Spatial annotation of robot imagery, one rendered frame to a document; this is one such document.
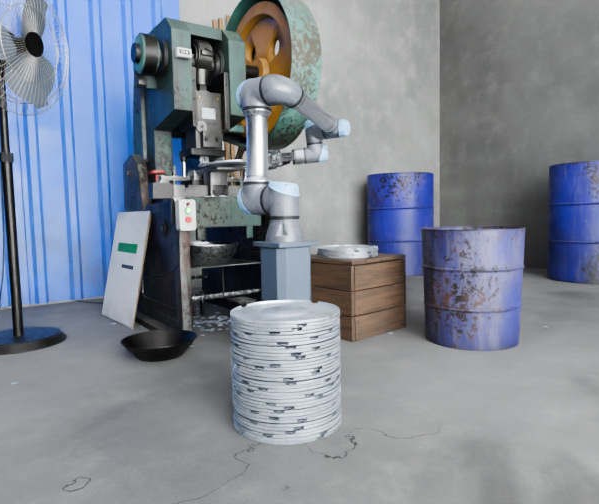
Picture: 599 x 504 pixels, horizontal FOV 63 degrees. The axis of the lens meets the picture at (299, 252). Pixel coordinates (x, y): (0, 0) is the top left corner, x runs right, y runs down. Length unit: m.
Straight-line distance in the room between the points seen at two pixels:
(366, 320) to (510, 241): 0.67
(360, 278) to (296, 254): 0.40
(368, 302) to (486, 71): 3.67
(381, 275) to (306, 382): 1.10
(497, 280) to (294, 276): 0.79
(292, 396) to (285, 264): 0.70
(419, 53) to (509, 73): 0.95
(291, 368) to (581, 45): 4.26
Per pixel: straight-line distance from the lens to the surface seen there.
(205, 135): 2.51
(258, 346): 1.19
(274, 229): 1.84
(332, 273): 2.16
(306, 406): 1.24
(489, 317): 2.06
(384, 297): 2.26
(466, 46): 5.65
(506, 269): 2.05
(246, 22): 3.02
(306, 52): 2.56
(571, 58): 5.02
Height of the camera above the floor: 0.56
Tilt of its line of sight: 5 degrees down
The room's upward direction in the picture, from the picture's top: 1 degrees counter-clockwise
